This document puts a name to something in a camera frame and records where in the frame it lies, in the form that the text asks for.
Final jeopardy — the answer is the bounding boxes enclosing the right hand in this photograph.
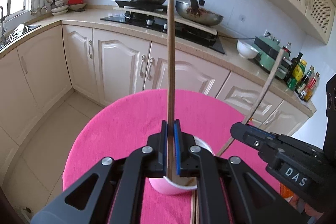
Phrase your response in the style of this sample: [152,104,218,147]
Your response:
[289,194,323,219]

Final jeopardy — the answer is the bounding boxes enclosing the pink round tablecloth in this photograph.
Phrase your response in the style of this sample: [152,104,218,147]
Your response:
[61,89,287,224]

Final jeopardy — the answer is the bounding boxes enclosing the pink cup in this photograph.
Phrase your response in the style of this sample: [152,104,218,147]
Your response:
[148,135,215,196]

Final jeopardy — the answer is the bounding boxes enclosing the dark soy sauce bottle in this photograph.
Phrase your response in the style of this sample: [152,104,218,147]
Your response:
[295,65,314,100]

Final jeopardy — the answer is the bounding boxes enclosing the green oil bottle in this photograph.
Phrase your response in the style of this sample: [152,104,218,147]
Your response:
[286,60,307,90]

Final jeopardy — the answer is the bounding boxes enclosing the red cap sauce bottle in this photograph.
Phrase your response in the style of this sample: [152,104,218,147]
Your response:
[303,72,320,102]

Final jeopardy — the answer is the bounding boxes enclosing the white bowl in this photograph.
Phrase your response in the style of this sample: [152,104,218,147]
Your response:
[236,40,259,59]

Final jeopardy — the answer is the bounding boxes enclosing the green electric cooker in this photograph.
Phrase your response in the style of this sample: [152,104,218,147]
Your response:
[252,36,291,80]

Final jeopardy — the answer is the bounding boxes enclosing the black gas cooktop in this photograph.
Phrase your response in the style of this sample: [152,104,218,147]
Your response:
[100,13,226,55]

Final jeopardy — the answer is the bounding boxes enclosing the wooden board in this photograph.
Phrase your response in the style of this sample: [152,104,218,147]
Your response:
[113,5,219,36]

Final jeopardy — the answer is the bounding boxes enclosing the steel wok with lid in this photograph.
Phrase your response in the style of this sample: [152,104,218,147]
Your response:
[175,0,224,26]

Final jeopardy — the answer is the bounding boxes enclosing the black induction cooker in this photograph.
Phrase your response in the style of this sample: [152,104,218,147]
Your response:
[115,1,167,12]

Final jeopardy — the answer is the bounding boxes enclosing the stacked white dishes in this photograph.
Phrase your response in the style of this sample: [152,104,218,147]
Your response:
[51,5,69,16]

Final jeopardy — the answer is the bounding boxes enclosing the steel sink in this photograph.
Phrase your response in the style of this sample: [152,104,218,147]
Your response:
[0,24,40,49]

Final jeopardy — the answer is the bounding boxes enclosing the chrome faucet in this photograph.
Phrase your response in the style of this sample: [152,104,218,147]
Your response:
[0,6,6,45]

